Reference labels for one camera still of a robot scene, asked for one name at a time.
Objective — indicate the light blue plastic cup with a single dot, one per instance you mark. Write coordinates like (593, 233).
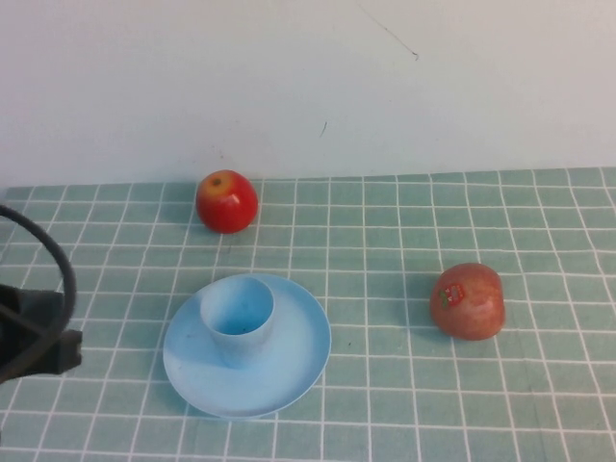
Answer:
(238, 332)

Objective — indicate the dull red apple with sticker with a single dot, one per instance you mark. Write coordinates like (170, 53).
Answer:
(474, 308)

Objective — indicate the light blue plastic plate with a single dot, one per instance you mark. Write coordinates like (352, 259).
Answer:
(293, 356)

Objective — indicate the green checkered tablecloth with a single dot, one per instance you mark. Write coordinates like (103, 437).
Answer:
(409, 394)

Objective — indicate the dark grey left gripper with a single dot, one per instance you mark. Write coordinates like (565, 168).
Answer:
(38, 313)

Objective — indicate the shiny red apple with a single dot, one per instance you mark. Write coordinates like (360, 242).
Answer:
(226, 207)

